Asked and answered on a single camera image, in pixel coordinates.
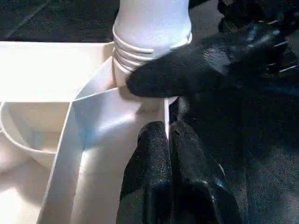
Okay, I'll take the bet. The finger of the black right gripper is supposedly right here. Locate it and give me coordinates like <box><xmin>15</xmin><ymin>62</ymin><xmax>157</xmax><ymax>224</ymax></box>
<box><xmin>125</xmin><ymin>36</ymin><xmax>237</xmax><ymax>99</ymax></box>

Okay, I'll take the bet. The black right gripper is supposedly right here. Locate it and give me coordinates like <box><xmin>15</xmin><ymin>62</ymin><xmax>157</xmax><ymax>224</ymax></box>
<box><xmin>216</xmin><ymin>0</ymin><xmax>299</xmax><ymax>80</ymax></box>

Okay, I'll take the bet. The white plastic table top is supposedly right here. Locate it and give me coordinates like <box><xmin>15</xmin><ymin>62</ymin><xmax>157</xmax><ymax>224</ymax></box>
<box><xmin>0</xmin><ymin>41</ymin><xmax>181</xmax><ymax>224</ymax></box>

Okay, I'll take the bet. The black work mat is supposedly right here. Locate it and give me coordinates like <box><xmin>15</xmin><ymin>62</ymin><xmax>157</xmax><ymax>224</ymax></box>
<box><xmin>0</xmin><ymin>0</ymin><xmax>299</xmax><ymax>224</ymax></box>

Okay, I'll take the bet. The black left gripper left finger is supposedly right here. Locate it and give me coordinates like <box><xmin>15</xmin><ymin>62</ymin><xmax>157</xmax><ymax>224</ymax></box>
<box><xmin>120</xmin><ymin>120</ymin><xmax>174</xmax><ymax>224</ymax></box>

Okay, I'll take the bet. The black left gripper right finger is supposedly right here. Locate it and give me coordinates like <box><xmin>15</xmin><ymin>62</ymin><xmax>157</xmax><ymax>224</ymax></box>
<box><xmin>169</xmin><ymin>118</ymin><xmax>244</xmax><ymax>224</ymax></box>

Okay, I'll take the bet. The white plastic table leg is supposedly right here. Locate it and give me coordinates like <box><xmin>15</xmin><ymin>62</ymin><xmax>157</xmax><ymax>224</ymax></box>
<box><xmin>111</xmin><ymin>0</ymin><xmax>194</xmax><ymax>73</ymax></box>

